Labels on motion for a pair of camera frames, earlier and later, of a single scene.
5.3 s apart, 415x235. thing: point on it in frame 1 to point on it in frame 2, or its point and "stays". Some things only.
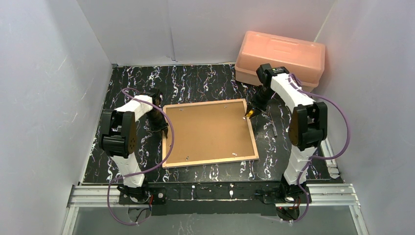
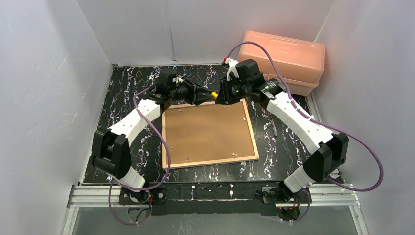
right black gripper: (255, 106) to (223, 94)
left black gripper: (160, 122) to (195, 96)
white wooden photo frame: (209, 132) stays
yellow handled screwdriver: (250, 113) to (214, 94)
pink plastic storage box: (303, 59) stays
